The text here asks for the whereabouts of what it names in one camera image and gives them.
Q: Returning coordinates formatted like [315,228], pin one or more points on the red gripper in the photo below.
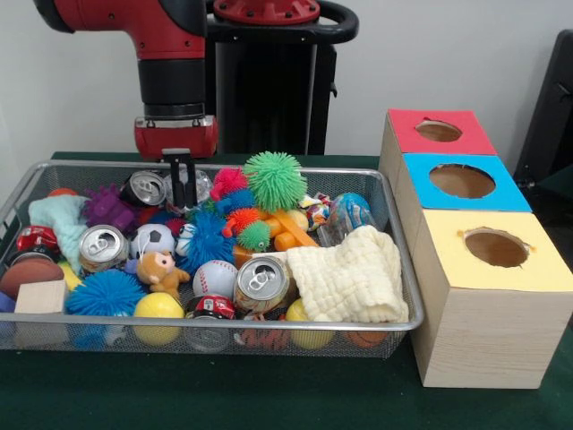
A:
[177,141]

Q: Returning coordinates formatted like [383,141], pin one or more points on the crushed clear plastic bottle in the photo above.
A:
[202,183]

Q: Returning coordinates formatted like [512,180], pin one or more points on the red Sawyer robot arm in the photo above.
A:
[170,27]

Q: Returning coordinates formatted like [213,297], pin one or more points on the wooden box with three holes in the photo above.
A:
[483,340]

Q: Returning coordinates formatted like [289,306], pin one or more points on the purple spiky rubber ball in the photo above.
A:
[107,210]

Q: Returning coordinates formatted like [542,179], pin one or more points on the orange plush toy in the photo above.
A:
[159,273]

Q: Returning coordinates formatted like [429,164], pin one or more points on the green spiky rubber ball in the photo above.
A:
[275,181]

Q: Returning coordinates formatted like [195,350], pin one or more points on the white baseball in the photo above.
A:
[215,277]

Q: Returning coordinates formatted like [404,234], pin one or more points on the opened silver drink can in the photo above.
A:
[262,284]

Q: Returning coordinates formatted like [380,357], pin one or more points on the mint knitted cloth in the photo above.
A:
[58,224]

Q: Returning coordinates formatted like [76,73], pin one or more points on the blue spiky ball with eyes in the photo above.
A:
[105,293]

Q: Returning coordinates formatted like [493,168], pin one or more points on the brown toy football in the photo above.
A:
[31,277]

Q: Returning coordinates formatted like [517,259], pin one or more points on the plain wooden block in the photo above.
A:
[40,298]

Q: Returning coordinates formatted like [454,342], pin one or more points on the cream waffle cloth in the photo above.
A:
[349,273]

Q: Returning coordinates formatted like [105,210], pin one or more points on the side table with green cloth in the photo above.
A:
[559,183]

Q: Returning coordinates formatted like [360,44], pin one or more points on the black upright panel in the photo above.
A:
[550,103]

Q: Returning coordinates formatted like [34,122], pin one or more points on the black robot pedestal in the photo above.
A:
[268,89]

